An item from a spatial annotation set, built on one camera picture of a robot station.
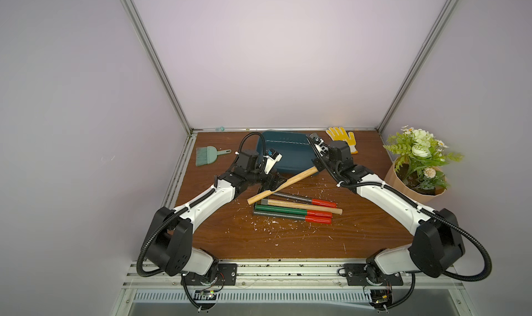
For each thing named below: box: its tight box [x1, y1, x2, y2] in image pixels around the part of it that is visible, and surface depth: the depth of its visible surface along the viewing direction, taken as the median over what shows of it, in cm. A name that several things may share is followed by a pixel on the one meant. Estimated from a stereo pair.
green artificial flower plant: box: [383, 126, 464, 191], surface depth 76 cm
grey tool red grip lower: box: [252, 209, 332, 224], surface depth 87 cm
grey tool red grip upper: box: [272, 192, 339, 208], surface depth 93 cm
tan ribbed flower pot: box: [384, 157, 447, 205], surface depth 82 cm
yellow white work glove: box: [325, 126, 359, 155], surface depth 120 cm
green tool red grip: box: [253, 203, 334, 217], surface depth 89 cm
